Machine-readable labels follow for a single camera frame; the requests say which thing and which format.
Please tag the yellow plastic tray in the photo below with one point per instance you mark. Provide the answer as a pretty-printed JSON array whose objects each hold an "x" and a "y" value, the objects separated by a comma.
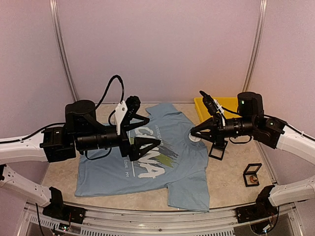
[{"x": 230, "y": 103}]

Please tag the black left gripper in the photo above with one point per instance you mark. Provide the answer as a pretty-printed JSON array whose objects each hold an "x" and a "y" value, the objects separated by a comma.
[{"x": 133, "y": 150}]

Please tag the aluminium corner post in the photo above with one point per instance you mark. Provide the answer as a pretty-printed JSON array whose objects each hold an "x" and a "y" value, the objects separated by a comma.
[
  {"x": 256, "y": 45},
  {"x": 61, "y": 48}
]

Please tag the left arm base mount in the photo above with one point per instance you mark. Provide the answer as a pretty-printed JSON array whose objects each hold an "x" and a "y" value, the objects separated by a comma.
[{"x": 71, "y": 214}]

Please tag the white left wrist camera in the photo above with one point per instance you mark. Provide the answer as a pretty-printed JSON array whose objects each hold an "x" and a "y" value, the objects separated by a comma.
[{"x": 125, "y": 112}]

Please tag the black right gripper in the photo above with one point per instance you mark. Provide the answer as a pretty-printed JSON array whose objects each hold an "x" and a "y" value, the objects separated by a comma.
[{"x": 211, "y": 124}]

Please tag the light blue printed t-shirt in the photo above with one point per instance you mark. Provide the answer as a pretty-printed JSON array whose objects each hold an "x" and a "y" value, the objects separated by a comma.
[{"x": 177, "y": 164}]

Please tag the right aluminium corner post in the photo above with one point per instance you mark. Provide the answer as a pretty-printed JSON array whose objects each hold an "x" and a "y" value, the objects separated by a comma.
[{"x": 256, "y": 45}]

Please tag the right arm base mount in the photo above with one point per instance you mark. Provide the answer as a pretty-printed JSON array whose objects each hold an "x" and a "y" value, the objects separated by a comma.
[{"x": 254, "y": 212}]

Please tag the black brooch display box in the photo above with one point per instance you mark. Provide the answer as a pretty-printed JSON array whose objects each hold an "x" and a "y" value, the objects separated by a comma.
[{"x": 217, "y": 152}]

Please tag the aluminium front rail frame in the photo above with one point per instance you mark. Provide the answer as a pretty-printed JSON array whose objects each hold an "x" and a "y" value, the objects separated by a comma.
[{"x": 143, "y": 214}]

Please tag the black box with orange brooch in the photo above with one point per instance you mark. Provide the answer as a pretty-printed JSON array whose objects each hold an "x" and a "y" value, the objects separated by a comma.
[{"x": 250, "y": 174}]

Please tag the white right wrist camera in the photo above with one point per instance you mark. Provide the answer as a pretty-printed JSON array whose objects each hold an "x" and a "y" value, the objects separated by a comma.
[{"x": 213, "y": 107}]

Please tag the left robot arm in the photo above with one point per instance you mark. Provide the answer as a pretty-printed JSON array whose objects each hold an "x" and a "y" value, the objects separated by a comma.
[{"x": 56, "y": 142}]

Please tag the left aluminium corner post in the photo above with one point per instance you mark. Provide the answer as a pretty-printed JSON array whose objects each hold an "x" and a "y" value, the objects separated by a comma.
[{"x": 61, "y": 48}]

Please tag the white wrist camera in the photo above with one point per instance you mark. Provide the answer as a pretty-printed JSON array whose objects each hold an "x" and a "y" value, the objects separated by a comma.
[
  {"x": 213, "y": 107},
  {"x": 125, "y": 112}
]

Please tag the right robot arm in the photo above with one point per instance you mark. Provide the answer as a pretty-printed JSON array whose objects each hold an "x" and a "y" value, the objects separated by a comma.
[{"x": 268, "y": 130}]

